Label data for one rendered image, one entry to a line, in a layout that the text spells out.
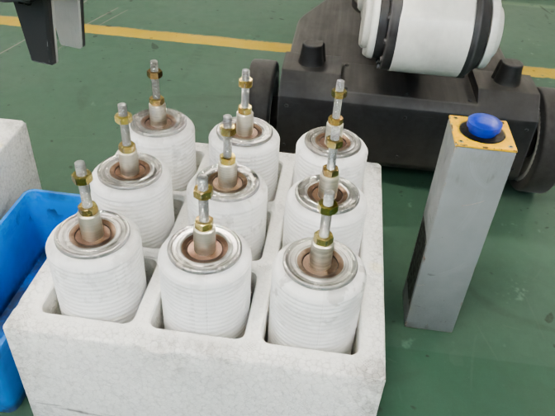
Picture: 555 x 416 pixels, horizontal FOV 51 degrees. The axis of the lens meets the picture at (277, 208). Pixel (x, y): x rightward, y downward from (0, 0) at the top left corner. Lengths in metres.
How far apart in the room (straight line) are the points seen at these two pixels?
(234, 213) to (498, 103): 0.59
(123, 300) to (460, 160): 0.41
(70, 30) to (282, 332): 0.35
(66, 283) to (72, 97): 0.87
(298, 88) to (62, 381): 0.63
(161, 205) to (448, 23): 0.47
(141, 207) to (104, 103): 0.75
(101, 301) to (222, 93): 0.89
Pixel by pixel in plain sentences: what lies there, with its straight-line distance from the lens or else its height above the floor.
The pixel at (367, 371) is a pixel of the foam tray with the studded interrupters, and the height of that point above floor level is 0.18.
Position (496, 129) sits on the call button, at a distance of 0.72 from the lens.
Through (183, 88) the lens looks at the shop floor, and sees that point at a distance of 1.47.
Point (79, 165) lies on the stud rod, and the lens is 0.58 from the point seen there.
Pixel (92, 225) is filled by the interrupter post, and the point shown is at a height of 0.27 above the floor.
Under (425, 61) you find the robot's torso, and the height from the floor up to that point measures 0.31.
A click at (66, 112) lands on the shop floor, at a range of 1.40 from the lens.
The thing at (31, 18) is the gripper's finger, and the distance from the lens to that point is 0.50.
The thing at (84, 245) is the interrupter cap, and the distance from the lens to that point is 0.62.
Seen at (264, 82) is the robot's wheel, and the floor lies 0.19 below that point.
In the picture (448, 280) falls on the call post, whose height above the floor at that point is 0.10.
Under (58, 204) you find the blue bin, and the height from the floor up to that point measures 0.10.
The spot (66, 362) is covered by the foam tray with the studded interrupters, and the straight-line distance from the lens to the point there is 0.67.
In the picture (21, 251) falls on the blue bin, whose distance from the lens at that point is 0.95.
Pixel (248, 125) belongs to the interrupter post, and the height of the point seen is 0.27.
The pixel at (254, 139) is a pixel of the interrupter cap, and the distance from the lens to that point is 0.77.
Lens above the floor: 0.65
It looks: 38 degrees down
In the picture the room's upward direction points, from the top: 4 degrees clockwise
